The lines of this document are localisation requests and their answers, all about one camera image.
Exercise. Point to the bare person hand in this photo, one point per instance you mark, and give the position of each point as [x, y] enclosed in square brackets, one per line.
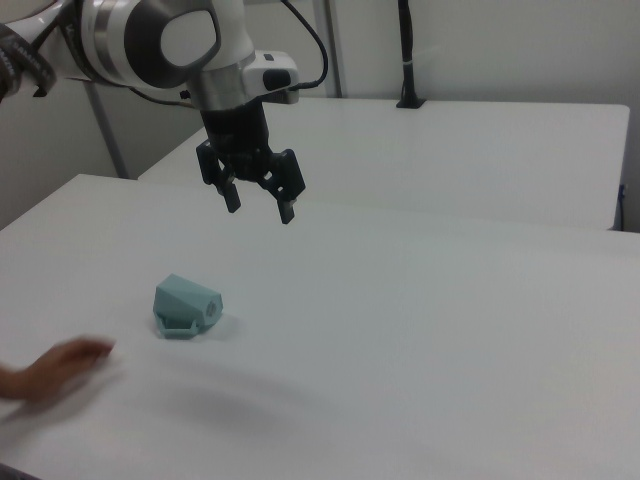
[55, 372]

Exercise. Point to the black camera pole with base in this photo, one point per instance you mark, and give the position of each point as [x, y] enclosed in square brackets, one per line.
[410, 60]

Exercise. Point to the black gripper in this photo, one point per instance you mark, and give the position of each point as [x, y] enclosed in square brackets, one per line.
[239, 135]

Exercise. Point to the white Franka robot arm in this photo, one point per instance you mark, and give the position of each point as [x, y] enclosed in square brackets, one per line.
[190, 45]

